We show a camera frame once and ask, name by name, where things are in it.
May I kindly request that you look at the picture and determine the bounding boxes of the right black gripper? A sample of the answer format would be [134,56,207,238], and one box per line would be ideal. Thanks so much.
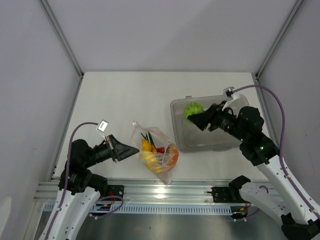
[188,100,247,142]

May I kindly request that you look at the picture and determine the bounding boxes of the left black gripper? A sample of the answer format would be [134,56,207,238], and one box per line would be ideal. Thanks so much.
[84,133,140,168]

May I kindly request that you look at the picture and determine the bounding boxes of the green round vegetable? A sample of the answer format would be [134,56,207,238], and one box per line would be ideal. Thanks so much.
[184,102,204,122]

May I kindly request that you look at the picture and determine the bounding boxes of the yellow lemon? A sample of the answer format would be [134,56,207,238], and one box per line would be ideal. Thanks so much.
[141,139,152,152]

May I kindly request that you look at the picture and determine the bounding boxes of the yellow mango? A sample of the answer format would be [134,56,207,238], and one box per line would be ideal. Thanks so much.
[140,151,162,174]

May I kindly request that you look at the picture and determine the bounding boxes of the green onion stalks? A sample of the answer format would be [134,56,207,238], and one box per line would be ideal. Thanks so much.
[140,131,156,147]

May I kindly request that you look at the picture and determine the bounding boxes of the clear zip top bag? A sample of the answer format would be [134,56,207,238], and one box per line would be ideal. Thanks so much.
[130,121,179,185]

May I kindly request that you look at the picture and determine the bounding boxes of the red chili pepper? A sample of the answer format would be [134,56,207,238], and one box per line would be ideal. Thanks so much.
[156,147,165,154]

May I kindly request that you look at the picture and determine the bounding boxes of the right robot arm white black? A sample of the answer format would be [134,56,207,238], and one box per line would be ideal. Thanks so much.
[187,101,320,240]

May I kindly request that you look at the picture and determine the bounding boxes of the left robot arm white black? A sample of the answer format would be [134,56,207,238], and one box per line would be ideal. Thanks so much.
[39,135,139,240]

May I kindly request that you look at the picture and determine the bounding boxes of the grey translucent plastic bin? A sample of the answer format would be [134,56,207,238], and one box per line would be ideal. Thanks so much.
[170,95,241,153]

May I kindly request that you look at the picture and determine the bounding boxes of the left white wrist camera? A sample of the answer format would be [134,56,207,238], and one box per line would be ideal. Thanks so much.
[96,119,109,140]

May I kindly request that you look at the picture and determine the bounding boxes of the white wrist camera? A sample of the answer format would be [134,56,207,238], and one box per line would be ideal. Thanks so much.
[96,119,109,140]
[222,86,240,111]

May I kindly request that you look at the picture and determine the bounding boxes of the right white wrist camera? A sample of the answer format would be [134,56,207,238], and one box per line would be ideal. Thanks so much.
[222,86,240,111]

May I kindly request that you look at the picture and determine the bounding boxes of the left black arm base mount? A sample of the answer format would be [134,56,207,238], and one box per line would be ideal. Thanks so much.
[106,185,125,204]

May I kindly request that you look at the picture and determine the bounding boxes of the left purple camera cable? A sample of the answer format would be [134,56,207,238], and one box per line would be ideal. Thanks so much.
[44,121,99,240]

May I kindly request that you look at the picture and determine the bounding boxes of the aluminium rail beam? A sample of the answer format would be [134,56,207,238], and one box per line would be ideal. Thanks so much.
[33,177,283,203]

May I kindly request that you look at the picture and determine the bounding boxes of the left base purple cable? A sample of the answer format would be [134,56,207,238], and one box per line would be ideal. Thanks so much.
[88,194,125,221]

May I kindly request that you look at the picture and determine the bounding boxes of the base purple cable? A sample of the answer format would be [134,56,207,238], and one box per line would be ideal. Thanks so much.
[88,194,125,221]
[231,207,262,224]

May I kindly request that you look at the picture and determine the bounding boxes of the white slotted cable duct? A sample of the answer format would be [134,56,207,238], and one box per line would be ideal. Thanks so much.
[43,203,233,216]

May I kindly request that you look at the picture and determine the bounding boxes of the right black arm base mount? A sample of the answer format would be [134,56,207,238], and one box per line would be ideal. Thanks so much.
[207,186,246,204]

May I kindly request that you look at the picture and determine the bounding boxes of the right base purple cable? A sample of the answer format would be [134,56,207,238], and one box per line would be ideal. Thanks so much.
[231,207,262,224]

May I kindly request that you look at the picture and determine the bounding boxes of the left aluminium frame post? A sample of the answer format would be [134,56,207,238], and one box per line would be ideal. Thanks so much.
[38,0,84,78]

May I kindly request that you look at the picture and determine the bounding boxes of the aluminium frame post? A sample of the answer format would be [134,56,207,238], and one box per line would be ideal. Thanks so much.
[255,0,307,82]
[38,0,84,78]

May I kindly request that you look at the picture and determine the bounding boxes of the right aluminium frame post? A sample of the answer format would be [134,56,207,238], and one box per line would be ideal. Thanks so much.
[255,0,307,82]

